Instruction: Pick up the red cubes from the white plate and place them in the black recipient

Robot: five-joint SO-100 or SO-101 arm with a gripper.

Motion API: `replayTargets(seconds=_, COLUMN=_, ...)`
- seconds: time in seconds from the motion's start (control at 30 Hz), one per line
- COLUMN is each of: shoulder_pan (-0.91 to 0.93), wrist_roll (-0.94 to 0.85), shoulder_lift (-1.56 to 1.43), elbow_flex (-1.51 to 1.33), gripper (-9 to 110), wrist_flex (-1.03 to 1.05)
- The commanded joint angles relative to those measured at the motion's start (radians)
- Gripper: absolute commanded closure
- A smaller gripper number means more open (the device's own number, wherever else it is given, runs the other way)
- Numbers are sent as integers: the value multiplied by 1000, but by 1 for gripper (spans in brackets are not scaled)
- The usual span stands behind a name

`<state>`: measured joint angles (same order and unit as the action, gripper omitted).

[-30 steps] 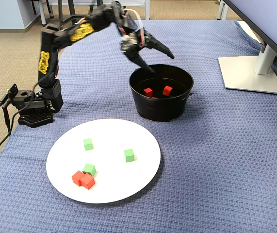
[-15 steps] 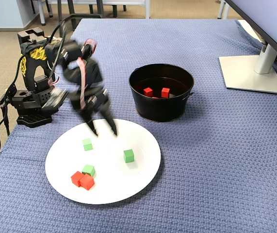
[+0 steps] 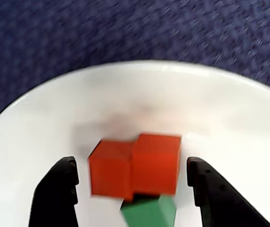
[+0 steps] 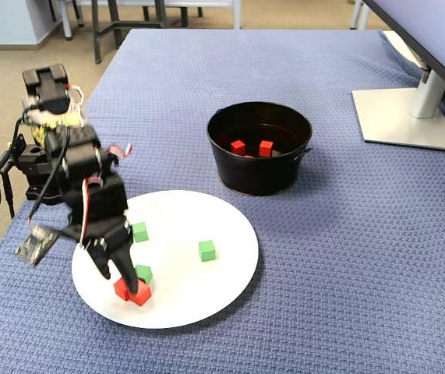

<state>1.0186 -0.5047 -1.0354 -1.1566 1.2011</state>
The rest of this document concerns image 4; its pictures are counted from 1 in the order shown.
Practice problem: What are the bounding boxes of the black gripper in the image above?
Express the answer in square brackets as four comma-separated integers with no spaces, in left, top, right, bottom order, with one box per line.
[68,177,140,294]

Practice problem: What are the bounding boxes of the green cube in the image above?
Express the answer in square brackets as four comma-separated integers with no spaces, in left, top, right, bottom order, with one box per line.
[134,264,154,285]
[198,240,217,263]
[131,221,150,244]

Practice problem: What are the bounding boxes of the white round plate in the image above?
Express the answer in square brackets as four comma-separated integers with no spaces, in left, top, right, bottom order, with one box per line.
[70,189,260,330]

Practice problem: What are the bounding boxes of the black metal bucket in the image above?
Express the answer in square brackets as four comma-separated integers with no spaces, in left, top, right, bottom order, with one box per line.
[206,101,313,197]

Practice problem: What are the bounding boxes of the blue waffle cloth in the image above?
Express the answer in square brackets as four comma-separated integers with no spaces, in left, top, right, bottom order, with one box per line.
[0,27,445,374]

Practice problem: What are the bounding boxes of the dark chair legs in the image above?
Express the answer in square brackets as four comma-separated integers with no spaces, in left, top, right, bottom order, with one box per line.
[142,0,204,28]

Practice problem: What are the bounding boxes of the computer monitor on white stand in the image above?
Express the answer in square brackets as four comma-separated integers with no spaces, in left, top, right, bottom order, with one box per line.
[352,0,445,152]

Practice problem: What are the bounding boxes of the white chair leg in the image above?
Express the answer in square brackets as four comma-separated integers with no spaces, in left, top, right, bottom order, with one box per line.
[349,0,372,31]

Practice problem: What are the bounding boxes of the red white servo wire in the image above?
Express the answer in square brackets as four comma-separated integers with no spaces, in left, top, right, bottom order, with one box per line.
[107,143,134,160]
[77,175,104,250]

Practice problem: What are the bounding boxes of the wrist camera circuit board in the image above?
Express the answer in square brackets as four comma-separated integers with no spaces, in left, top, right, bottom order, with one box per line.
[14,225,60,266]

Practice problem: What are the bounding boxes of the black camera cable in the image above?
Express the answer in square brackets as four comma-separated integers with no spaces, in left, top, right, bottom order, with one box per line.
[11,112,71,235]

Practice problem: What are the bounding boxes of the dark grey metal table frame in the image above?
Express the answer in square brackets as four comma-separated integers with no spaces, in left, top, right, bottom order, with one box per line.
[89,0,168,65]

